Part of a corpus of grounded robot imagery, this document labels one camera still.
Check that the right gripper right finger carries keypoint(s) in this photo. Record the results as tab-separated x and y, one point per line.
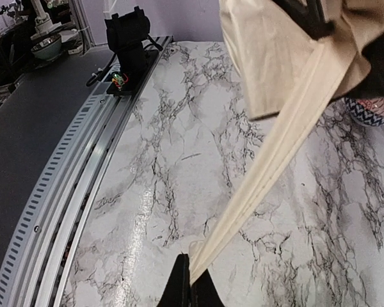
204	293

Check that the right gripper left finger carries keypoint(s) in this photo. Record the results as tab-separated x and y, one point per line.
176	291

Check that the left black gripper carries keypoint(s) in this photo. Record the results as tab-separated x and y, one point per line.
309	16

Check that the cream and black umbrella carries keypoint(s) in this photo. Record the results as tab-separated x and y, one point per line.
287	74

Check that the red patterned bowl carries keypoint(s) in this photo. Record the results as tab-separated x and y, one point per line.
367	112

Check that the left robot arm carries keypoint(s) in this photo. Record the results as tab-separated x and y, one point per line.
128	36

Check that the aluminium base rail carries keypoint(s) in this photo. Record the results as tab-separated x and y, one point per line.
57	137

